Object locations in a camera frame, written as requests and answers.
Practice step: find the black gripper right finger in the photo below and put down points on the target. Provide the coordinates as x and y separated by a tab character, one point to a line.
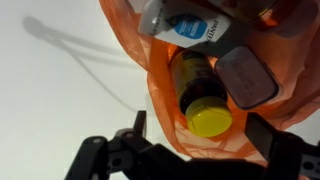
261	135

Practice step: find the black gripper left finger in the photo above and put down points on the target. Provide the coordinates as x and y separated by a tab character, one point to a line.
140	122

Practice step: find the black and yellow pill bottle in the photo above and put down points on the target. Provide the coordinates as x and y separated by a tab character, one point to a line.
206	115

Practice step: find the amber bottle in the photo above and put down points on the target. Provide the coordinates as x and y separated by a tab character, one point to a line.
248	9

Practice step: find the orange plastic bag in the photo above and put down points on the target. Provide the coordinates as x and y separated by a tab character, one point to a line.
160	75

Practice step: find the dark rectangular flat container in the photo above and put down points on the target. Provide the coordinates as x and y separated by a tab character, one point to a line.
246	78

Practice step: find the white blue labelled packet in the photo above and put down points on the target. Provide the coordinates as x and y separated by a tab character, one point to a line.
188	28

